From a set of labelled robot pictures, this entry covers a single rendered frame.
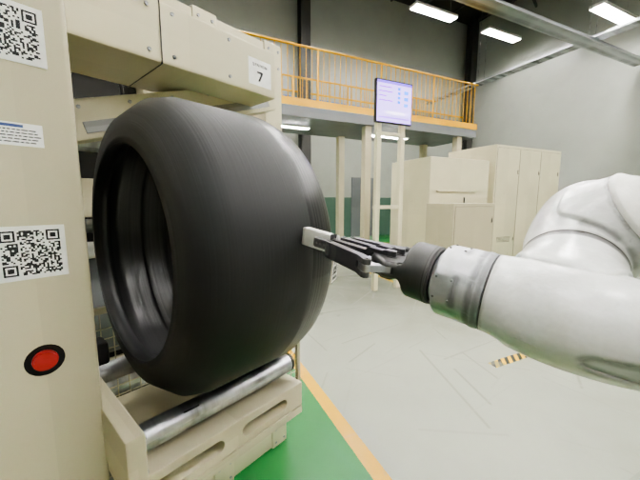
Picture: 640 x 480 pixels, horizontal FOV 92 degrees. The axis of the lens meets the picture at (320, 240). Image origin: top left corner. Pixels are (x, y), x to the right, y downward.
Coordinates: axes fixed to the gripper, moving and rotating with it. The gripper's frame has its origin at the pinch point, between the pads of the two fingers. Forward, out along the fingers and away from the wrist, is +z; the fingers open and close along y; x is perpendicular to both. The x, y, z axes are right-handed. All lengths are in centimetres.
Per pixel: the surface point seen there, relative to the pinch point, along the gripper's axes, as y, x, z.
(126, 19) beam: 10, -40, 57
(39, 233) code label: 31.9, 1.8, 24.8
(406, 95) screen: -374, -122, 191
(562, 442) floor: -162, 117, -50
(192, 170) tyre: 16.2, -9.3, 11.7
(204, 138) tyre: 13.6, -14.0, 13.6
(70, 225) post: 28.2, 0.9, 25.0
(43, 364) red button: 33.1, 20.5, 21.6
